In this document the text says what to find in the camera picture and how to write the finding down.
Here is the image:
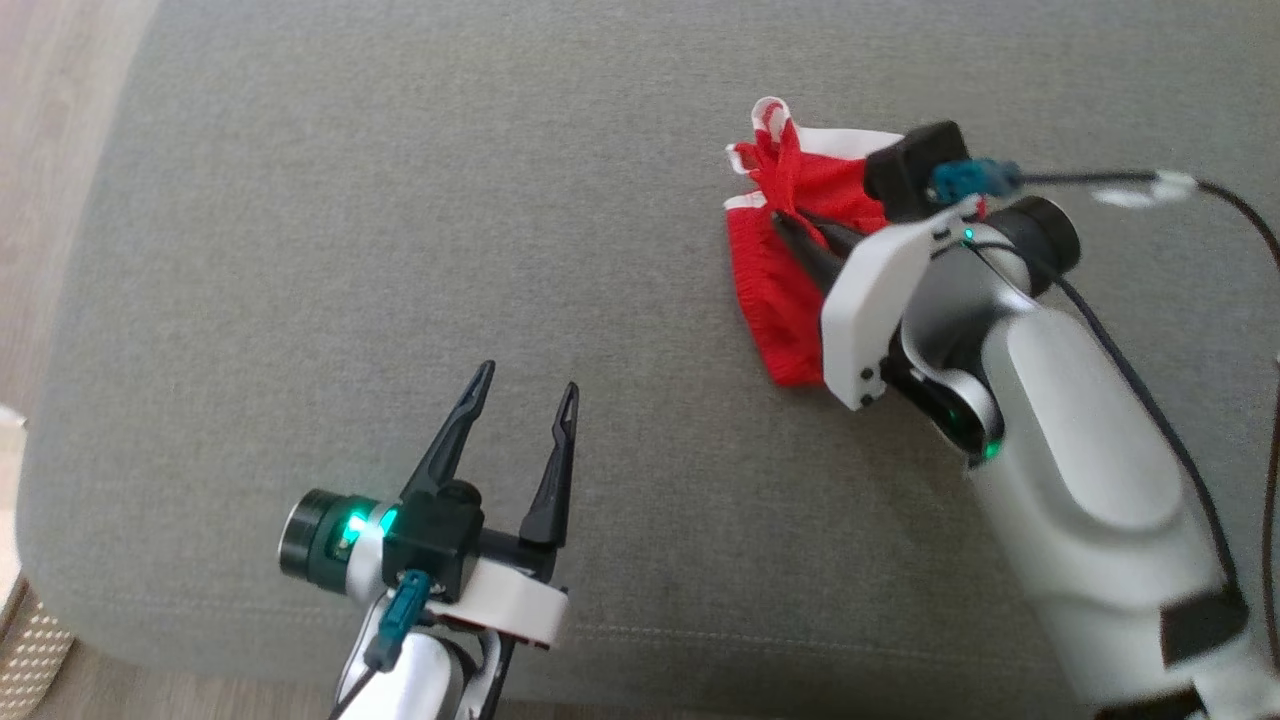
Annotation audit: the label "red mesh shorts white stripes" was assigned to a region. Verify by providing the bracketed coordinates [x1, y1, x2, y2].
[724, 95, 991, 389]

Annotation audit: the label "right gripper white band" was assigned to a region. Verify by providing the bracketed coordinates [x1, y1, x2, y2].
[772, 195, 986, 413]

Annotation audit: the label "beige woven laundry basket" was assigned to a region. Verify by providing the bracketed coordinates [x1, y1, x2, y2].
[0, 580, 78, 720]

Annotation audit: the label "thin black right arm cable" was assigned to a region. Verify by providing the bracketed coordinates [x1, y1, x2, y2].
[965, 240, 1246, 611]

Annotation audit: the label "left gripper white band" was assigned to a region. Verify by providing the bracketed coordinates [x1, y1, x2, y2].
[399, 361, 580, 653]

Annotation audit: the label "large grey sofa seat cushion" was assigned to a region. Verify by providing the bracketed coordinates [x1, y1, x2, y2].
[15, 0, 1280, 720]

